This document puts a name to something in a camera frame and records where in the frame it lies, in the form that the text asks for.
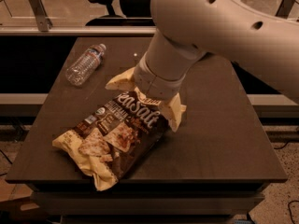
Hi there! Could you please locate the metal partition bracket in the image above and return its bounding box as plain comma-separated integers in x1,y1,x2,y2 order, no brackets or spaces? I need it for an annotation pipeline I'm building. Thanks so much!
28,0,52,32
276,0,296,19

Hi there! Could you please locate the brown sea salt chip bag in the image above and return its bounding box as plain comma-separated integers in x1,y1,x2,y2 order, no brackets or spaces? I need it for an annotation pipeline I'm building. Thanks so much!
52,91,168,191

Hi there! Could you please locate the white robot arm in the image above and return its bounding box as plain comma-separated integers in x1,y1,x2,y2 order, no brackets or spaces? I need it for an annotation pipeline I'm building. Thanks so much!
106,0,299,131

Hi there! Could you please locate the dark table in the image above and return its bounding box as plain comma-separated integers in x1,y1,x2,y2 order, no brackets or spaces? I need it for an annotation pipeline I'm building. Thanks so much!
6,37,287,223

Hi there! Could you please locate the left metal partition bracket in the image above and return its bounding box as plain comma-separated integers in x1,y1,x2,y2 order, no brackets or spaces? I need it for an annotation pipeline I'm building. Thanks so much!
28,0,52,32

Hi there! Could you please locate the clear plastic water bottle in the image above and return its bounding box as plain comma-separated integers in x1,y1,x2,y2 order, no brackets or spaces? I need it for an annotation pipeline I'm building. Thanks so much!
65,44,107,87

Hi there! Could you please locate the black floor cable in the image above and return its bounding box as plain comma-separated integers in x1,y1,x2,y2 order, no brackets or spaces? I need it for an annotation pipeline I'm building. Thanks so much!
287,199,299,224

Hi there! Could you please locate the right metal partition bracket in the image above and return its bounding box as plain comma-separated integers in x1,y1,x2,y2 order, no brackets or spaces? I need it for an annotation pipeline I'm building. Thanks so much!
276,0,296,19

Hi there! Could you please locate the black office chair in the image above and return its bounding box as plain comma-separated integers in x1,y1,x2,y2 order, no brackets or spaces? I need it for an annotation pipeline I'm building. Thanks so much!
86,0,154,26

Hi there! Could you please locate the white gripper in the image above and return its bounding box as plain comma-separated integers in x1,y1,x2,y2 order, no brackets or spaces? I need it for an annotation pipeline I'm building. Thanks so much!
106,54,187,132

